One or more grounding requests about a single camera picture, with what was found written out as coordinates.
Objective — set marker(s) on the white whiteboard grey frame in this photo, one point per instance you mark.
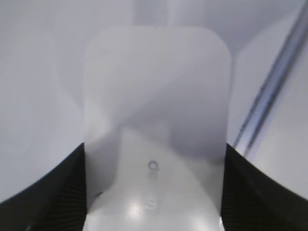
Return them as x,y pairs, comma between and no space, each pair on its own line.
42,46

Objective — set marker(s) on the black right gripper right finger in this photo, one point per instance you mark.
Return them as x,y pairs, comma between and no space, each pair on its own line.
252,201

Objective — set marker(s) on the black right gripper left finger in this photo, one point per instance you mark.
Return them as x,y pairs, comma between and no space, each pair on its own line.
56,202

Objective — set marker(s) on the white whiteboard eraser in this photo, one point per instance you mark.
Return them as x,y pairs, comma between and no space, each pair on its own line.
156,102

